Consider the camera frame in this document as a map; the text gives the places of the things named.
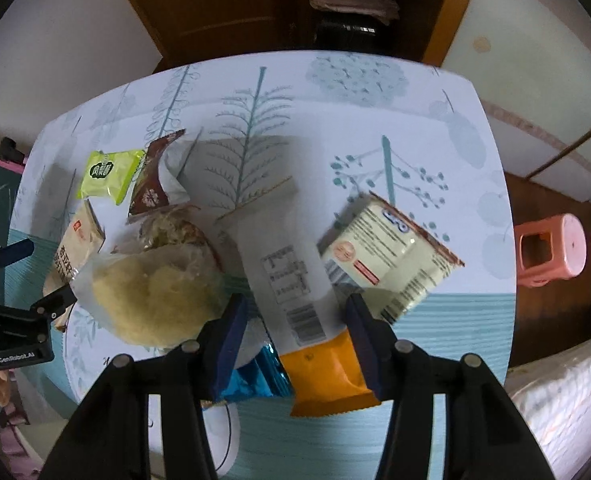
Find checked blanket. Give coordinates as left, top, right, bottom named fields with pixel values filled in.
left=504, top=327, right=591, bottom=480

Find person's left hand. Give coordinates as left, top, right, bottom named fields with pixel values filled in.
left=0, top=369, right=15, bottom=407

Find black clip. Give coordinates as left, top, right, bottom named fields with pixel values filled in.
left=0, top=136, right=27, bottom=165

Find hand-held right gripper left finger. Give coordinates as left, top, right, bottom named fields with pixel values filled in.
left=38, top=293, right=249, bottom=480

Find white and orange snack packet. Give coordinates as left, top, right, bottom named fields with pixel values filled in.
left=208, top=134, right=382, bottom=419

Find cream yellow snack packet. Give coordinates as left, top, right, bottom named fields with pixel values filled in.
left=42, top=199, right=107, bottom=331

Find pale snack packet brown edges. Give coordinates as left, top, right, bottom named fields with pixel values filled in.
left=317, top=191, right=467, bottom=325

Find floral wardrobe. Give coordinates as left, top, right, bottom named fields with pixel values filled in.
left=440, top=0, right=591, bottom=206

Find blue foil snack packet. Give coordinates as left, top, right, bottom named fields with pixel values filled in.
left=200, top=339, right=296, bottom=407

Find wooden shelf unit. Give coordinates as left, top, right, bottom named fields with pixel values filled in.
left=295, top=0, right=483, bottom=68

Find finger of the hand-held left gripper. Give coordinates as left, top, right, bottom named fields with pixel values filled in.
left=29, top=284, right=77, bottom=318
left=0, top=239, right=36, bottom=268

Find wooden door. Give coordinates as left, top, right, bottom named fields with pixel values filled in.
left=105, top=0, right=321, bottom=73

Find dark brown snack packet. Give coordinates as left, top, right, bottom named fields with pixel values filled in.
left=126, top=129, right=198, bottom=218

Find black appliance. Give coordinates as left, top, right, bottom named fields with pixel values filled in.
left=314, top=14, right=393, bottom=52

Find pink plastic stool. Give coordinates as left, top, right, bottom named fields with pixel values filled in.
left=514, top=213, right=591, bottom=289

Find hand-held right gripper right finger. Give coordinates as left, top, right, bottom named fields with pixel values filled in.
left=344, top=293, right=559, bottom=480

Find green snack packet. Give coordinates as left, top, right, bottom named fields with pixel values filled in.
left=76, top=150, right=146, bottom=206

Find clear bag of yellow puffs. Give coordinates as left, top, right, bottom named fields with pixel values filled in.
left=70, top=240, right=231, bottom=352

